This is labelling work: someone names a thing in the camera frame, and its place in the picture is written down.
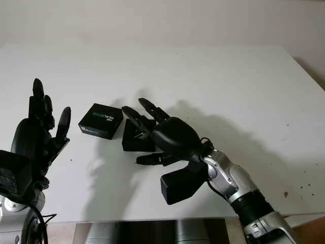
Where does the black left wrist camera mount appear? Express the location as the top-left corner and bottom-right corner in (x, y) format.
(0, 149), (31, 201)

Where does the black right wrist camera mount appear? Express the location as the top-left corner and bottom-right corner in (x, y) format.
(159, 161), (208, 206)

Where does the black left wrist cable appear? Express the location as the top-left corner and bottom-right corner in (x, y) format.
(12, 195), (58, 244)

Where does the black box base with foam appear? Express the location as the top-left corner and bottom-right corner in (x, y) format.
(121, 118), (156, 153)

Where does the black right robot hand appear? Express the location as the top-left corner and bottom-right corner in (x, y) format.
(121, 98), (208, 167)

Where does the black printed RealSense box lid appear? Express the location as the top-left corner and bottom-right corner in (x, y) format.
(78, 103), (124, 140)

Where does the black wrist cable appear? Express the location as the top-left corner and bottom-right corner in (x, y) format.
(12, 195), (58, 244)
(200, 137), (214, 150)

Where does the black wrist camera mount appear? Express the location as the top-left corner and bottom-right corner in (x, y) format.
(159, 161), (208, 206)
(0, 149), (31, 201)

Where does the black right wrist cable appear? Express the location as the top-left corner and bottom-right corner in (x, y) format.
(200, 137), (214, 150)

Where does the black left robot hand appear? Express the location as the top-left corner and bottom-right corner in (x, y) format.
(10, 78), (72, 190)

